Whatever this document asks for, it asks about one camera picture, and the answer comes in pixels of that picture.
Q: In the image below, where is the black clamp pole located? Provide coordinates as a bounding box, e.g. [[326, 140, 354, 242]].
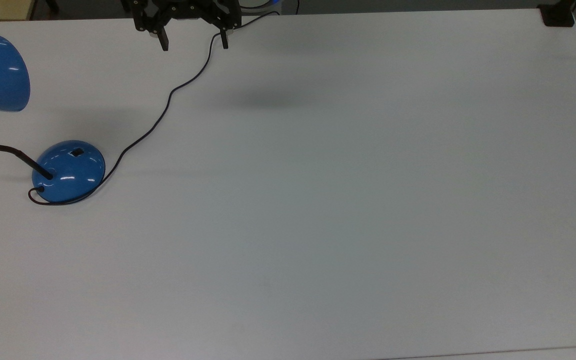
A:
[[537, 0, 576, 28]]

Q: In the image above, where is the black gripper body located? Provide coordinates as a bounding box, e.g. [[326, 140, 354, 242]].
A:
[[132, 0, 243, 36]]

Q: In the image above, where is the blue desk lamp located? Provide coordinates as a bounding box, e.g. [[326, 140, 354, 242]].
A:
[[0, 34, 106, 205]]

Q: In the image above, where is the black lamp power cable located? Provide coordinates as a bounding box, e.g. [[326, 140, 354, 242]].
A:
[[28, 10, 282, 207]]

